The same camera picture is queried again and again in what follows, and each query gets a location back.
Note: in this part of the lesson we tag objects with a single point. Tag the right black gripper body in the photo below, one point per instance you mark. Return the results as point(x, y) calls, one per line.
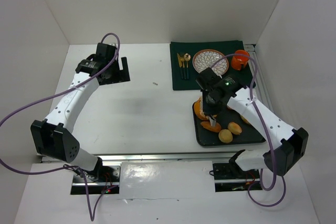
point(208, 106)

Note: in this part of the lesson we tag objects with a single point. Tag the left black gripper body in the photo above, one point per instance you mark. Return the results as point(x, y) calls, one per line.
point(118, 74)

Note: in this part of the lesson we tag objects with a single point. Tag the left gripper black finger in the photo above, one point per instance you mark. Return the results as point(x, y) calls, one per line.
point(125, 70)
point(115, 72)

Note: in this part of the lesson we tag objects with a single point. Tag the large round orange bread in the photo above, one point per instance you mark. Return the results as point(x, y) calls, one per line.
point(198, 110)

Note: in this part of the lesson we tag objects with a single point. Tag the metal tongs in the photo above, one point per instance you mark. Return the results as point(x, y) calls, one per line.
point(212, 120)

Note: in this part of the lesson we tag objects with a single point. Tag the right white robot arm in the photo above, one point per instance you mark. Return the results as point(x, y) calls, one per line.
point(286, 144)

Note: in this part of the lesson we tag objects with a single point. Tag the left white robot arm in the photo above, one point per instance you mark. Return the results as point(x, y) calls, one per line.
point(53, 135)

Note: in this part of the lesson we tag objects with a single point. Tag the brown croissant bread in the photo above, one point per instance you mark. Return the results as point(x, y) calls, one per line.
point(207, 125)

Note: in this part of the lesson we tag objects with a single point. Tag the long striped baguette bread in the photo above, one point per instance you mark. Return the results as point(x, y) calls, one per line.
point(245, 120)

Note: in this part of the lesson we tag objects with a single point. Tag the patterned ceramic plate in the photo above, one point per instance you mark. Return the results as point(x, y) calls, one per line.
point(210, 58)

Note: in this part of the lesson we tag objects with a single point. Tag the orange mug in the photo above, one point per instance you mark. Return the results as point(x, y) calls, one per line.
point(240, 60)

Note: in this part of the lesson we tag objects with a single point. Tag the black plastic tray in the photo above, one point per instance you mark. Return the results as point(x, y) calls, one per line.
point(206, 138)

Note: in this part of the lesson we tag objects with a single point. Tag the small oval yellow bun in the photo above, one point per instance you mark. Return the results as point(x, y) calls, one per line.
point(234, 128)

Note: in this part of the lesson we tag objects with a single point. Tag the dark green cloth mat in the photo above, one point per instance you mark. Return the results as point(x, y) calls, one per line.
point(179, 84)

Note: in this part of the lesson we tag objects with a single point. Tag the round flat yellow bun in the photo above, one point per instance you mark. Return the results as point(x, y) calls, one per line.
point(225, 136)

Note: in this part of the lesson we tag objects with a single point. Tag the gold spoon black handle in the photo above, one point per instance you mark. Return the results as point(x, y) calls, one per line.
point(187, 58)

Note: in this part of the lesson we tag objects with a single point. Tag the gold knife black handle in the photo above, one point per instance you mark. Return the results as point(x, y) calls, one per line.
point(179, 60)

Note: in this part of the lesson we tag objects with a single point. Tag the gold fork black handle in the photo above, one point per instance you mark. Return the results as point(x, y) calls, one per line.
point(182, 66)

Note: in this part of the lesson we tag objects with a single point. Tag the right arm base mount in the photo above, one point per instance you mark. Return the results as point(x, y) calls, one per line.
point(229, 178)

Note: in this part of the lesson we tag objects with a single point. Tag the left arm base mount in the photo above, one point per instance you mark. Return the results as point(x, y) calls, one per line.
point(107, 182)

